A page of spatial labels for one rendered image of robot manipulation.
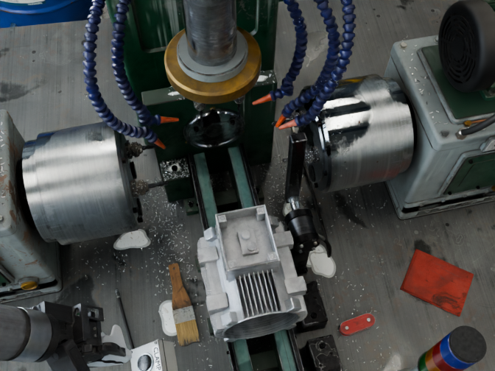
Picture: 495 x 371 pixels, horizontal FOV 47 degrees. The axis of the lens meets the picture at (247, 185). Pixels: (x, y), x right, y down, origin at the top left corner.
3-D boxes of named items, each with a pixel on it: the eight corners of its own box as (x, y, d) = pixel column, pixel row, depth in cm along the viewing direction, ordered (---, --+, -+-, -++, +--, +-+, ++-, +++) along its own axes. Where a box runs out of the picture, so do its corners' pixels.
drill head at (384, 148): (262, 133, 148) (265, 69, 126) (412, 105, 153) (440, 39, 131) (286, 218, 137) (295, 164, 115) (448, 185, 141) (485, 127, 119)
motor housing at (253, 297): (199, 260, 131) (193, 226, 114) (281, 244, 133) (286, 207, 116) (216, 347, 121) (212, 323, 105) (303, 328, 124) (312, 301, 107)
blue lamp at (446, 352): (434, 337, 98) (442, 330, 94) (467, 330, 99) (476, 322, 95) (447, 372, 95) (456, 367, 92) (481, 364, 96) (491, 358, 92)
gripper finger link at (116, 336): (139, 325, 104) (104, 319, 96) (144, 358, 101) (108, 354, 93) (126, 331, 105) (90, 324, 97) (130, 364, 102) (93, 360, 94)
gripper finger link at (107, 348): (131, 344, 97) (95, 339, 90) (132, 353, 96) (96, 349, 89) (110, 353, 99) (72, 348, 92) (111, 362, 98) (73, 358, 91)
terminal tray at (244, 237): (214, 229, 118) (213, 214, 112) (265, 219, 119) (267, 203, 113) (226, 284, 112) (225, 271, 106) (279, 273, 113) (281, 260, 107)
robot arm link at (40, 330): (32, 351, 79) (-9, 369, 82) (57, 354, 83) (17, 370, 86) (30, 299, 83) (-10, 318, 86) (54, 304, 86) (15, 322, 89)
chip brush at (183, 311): (163, 266, 143) (163, 266, 142) (183, 262, 143) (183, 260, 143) (179, 347, 133) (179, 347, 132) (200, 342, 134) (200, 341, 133)
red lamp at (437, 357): (426, 344, 102) (434, 337, 98) (458, 336, 103) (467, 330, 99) (439, 377, 99) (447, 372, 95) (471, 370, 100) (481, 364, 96)
